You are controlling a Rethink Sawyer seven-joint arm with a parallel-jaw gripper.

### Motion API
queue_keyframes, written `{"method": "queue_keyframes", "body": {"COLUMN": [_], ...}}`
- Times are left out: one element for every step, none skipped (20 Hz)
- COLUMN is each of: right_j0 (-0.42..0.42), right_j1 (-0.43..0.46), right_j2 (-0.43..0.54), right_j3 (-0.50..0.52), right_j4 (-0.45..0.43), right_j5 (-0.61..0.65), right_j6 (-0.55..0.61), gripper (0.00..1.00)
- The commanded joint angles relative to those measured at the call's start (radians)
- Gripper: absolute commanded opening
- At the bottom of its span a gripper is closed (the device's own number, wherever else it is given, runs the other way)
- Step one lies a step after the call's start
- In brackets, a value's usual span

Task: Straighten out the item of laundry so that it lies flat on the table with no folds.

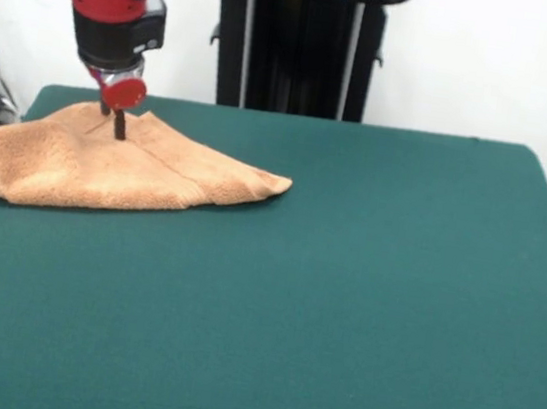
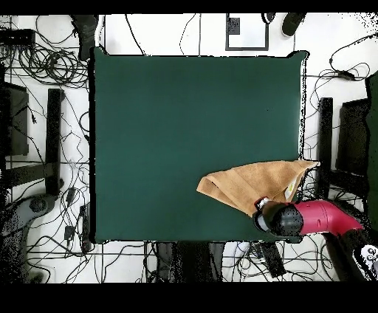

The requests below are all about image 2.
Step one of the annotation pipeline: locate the tan terry towel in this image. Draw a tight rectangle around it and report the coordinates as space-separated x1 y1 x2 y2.
196 159 320 218

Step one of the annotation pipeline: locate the black T-shaped stand base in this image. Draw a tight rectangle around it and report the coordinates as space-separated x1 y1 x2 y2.
5 88 65 197
315 97 367 202

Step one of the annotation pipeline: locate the black square case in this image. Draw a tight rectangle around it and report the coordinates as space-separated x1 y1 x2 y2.
336 98 370 178
0 82 30 157

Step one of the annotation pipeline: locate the dark green table cloth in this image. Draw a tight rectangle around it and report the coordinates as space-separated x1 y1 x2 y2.
88 47 309 244

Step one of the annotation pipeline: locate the black power strip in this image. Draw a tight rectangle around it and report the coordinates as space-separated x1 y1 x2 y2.
79 203 92 252

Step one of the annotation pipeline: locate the grey caster base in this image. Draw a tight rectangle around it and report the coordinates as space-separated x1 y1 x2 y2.
0 193 57 283

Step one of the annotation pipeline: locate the black electronics box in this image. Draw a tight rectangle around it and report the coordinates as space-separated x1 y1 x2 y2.
0 29 36 47

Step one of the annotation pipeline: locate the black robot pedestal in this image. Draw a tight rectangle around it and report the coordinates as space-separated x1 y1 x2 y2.
154 241 225 283

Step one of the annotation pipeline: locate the grey square floor frame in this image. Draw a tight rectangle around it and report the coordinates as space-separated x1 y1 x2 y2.
225 13 269 51

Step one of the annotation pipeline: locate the tangled black cable bundle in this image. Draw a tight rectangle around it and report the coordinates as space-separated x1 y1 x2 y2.
0 14 89 89

